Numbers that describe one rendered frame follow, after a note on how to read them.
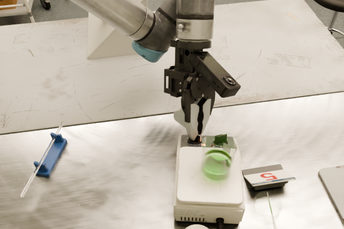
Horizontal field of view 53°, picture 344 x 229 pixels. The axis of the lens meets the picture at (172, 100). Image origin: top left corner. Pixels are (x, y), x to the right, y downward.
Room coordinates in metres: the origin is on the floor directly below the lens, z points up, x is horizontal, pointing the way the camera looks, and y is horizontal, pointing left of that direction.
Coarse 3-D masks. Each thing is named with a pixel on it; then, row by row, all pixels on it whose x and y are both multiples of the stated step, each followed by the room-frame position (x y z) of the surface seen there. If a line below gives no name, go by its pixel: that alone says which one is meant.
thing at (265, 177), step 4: (272, 172) 0.39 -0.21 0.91; (276, 172) 0.39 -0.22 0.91; (280, 172) 0.39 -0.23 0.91; (284, 172) 0.39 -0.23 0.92; (248, 176) 0.38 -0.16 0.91; (252, 176) 0.38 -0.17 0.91; (256, 176) 0.38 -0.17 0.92; (260, 176) 0.38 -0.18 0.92; (264, 176) 0.38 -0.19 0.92; (268, 176) 0.37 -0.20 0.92; (272, 176) 0.37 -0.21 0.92; (276, 176) 0.37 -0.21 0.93; (280, 176) 0.37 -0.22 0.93; (284, 176) 0.37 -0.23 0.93; (288, 176) 0.37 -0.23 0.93; (252, 180) 0.36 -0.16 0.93; (256, 180) 0.36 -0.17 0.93; (260, 180) 0.36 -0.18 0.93; (264, 180) 0.36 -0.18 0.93; (268, 180) 0.36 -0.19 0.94
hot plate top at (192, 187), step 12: (180, 156) 0.38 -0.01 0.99; (192, 156) 0.38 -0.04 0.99; (180, 168) 0.36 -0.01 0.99; (192, 168) 0.36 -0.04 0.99; (240, 168) 0.35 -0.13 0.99; (180, 180) 0.33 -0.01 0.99; (192, 180) 0.33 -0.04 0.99; (204, 180) 0.33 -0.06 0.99; (228, 180) 0.33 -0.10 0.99; (240, 180) 0.33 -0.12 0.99; (180, 192) 0.31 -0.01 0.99; (192, 192) 0.31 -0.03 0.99; (204, 192) 0.31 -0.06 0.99; (216, 192) 0.30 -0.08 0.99; (228, 192) 0.30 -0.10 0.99; (240, 192) 0.30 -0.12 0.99; (216, 204) 0.28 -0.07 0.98; (228, 204) 0.28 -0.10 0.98; (240, 204) 0.28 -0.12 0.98
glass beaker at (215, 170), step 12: (216, 132) 0.38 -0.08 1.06; (228, 132) 0.38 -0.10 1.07; (204, 144) 0.37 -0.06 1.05; (216, 144) 0.38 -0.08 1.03; (228, 144) 0.37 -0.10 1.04; (204, 156) 0.34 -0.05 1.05; (204, 168) 0.34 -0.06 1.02; (216, 168) 0.32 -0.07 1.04; (228, 168) 0.33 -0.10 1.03; (216, 180) 0.32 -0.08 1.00
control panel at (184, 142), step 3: (183, 135) 0.48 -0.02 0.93; (186, 135) 0.48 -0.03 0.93; (201, 135) 0.48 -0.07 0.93; (183, 138) 0.46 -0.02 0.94; (186, 138) 0.46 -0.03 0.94; (201, 138) 0.46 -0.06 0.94; (183, 141) 0.45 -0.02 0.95; (186, 141) 0.45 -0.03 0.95; (183, 144) 0.44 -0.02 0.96; (186, 144) 0.44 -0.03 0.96; (189, 144) 0.44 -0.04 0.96; (192, 144) 0.44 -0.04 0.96; (195, 144) 0.44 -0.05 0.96; (198, 144) 0.44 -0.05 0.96
